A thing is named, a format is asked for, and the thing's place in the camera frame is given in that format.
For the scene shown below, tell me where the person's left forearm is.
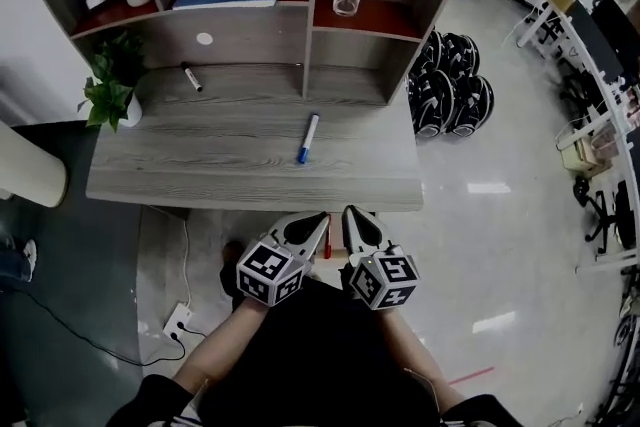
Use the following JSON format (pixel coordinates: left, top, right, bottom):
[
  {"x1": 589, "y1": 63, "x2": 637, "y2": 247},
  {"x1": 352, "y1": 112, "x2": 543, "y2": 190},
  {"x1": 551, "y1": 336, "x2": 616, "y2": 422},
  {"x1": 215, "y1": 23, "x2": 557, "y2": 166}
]
[{"x1": 172, "y1": 297, "x2": 271, "y2": 396}]

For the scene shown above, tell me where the black computer monitor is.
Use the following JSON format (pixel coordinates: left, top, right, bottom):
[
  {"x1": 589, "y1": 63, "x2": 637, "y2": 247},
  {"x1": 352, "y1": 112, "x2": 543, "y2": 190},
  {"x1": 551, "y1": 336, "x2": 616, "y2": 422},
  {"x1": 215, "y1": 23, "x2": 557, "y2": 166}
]
[{"x1": 592, "y1": 0, "x2": 640, "y2": 76}]

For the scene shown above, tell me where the white power cable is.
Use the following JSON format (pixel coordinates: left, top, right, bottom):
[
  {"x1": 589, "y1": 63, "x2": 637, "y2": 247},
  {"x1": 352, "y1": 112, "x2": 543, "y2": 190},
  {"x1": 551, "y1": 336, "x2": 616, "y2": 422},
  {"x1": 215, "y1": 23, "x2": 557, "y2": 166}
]
[{"x1": 144, "y1": 204, "x2": 194, "y2": 311}]

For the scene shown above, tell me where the beige storage box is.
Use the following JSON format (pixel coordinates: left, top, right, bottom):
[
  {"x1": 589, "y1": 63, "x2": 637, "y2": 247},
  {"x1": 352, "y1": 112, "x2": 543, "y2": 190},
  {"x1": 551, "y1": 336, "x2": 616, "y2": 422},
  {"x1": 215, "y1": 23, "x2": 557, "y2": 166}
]
[{"x1": 555, "y1": 119, "x2": 624, "y2": 176}]

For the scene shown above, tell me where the person's right forearm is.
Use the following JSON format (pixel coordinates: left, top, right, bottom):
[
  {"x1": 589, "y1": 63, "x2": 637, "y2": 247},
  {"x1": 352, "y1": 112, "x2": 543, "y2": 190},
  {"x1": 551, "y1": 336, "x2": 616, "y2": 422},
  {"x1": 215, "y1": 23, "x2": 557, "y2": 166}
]
[{"x1": 377, "y1": 307, "x2": 466, "y2": 409}]

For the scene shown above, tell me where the black marker pen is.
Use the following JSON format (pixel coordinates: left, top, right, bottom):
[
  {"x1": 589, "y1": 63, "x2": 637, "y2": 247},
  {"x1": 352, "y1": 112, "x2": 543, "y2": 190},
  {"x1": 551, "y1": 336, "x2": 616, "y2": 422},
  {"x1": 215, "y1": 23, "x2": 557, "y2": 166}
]
[{"x1": 179, "y1": 60, "x2": 204, "y2": 93}]

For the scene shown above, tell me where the dark grey desk partition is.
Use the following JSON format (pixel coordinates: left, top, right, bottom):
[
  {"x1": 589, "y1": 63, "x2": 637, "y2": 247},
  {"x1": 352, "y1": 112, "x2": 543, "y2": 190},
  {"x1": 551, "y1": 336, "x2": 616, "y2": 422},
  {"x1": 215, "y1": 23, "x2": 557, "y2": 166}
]
[{"x1": 569, "y1": 0, "x2": 626, "y2": 81}]

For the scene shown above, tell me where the pile of black backpacks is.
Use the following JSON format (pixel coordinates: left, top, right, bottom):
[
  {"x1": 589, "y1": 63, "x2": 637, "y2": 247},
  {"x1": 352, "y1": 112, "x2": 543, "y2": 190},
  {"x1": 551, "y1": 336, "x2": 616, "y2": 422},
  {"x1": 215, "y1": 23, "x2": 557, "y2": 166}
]
[{"x1": 405, "y1": 29, "x2": 496, "y2": 139}]

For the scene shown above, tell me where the grey wooden shelf hutch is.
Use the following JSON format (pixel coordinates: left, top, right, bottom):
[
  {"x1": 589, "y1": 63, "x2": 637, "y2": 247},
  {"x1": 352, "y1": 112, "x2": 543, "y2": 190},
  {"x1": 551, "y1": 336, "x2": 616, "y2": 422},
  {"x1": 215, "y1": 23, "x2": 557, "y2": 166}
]
[{"x1": 27, "y1": 0, "x2": 487, "y2": 109}]

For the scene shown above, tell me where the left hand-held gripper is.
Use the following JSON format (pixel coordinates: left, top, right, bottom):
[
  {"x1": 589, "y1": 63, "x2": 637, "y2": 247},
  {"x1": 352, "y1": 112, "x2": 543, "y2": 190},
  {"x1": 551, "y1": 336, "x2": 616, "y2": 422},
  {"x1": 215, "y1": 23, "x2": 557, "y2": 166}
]
[{"x1": 234, "y1": 211, "x2": 333, "y2": 309}]

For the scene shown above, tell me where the black office chair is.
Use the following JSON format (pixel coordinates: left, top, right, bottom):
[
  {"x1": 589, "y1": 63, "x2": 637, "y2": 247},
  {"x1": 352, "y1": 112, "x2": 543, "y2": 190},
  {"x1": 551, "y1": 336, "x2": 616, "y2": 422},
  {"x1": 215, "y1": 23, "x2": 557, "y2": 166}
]
[
  {"x1": 557, "y1": 74, "x2": 609, "y2": 126},
  {"x1": 572, "y1": 177, "x2": 639, "y2": 259}
]

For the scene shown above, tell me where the white power strip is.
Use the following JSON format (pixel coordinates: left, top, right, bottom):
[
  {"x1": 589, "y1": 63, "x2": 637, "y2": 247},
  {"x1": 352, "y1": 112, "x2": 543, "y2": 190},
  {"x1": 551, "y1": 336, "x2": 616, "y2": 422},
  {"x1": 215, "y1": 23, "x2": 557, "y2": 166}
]
[{"x1": 162, "y1": 302, "x2": 195, "y2": 340}]

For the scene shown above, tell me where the long black cable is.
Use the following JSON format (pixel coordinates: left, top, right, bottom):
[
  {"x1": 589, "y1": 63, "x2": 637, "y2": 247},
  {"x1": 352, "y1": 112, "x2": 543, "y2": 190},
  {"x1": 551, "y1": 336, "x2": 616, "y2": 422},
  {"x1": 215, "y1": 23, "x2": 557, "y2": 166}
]
[{"x1": 14, "y1": 287, "x2": 187, "y2": 367}]

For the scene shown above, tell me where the person's black clothing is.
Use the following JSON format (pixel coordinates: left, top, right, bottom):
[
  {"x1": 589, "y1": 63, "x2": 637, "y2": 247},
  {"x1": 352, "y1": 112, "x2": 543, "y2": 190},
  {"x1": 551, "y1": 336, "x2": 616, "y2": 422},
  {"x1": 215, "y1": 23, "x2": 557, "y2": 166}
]
[{"x1": 104, "y1": 274, "x2": 526, "y2": 427}]

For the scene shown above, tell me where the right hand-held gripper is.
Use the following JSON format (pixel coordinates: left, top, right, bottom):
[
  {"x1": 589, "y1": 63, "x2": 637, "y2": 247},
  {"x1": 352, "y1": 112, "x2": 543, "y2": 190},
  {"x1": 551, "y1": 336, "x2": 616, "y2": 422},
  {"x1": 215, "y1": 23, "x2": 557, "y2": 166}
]
[{"x1": 340, "y1": 204, "x2": 422, "y2": 312}]

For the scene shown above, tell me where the green potted plant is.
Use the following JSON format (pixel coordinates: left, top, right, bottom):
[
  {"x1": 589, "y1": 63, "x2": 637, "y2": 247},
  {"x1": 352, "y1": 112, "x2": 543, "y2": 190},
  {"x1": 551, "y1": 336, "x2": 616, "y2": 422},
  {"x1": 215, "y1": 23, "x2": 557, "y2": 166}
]
[{"x1": 77, "y1": 30, "x2": 151, "y2": 134}]

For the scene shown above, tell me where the white fluted pedestal table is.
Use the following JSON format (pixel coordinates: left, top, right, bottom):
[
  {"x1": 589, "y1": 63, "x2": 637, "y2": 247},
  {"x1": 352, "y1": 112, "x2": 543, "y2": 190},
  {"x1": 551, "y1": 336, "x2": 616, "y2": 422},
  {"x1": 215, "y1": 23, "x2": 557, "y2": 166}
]
[{"x1": 0, "y1": 119, "x2": 70, "y2": 209}]

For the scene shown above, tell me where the long white office desk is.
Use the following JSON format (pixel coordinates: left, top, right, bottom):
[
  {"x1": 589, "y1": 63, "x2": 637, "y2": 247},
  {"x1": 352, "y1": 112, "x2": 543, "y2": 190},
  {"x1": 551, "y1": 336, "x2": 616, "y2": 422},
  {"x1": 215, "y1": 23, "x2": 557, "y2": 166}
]
[{"x1": 482, "y1": 0, "x2": 640, "y2": 276}]

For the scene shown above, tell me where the wooden drawer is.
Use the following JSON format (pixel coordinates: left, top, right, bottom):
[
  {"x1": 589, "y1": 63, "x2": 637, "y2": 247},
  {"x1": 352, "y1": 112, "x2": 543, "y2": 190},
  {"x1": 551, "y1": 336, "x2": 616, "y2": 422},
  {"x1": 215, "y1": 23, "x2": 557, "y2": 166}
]
[{"x1": 310, "y1": 210, "x2": 354, "y2": 289}]

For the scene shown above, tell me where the grey wooden desk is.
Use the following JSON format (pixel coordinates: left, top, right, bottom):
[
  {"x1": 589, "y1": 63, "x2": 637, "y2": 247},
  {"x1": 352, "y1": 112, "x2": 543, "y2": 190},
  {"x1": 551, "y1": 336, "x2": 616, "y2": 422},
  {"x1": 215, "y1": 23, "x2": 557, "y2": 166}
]
[{"x1": 84, "y1": 62, "x2": 425, "y2": 221}]

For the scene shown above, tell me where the blue marker pen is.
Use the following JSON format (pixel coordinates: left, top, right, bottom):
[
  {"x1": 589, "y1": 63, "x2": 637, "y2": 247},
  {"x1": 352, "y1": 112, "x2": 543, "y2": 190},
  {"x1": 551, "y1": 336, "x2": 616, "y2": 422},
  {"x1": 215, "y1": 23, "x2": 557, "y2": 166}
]
[{"x1": 297, "y1": 112, "x2": 322, "y2": 165}]

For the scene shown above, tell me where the red floor tape strip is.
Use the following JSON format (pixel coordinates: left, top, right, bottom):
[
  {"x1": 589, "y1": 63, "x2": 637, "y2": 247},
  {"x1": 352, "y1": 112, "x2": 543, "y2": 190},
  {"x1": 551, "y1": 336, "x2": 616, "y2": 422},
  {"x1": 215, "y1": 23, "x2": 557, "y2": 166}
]
[{"x1": 447, "y1": 366, "x2": 496, "y2": 386}]

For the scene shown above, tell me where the red marker pen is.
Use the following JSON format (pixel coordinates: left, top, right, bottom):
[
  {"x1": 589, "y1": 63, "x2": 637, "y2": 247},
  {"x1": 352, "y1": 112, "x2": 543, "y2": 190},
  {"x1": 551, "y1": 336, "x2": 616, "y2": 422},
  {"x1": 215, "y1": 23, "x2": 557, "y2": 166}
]
[{"x1": 322, "y1": 213, "x2": 334, "y2": 261}]

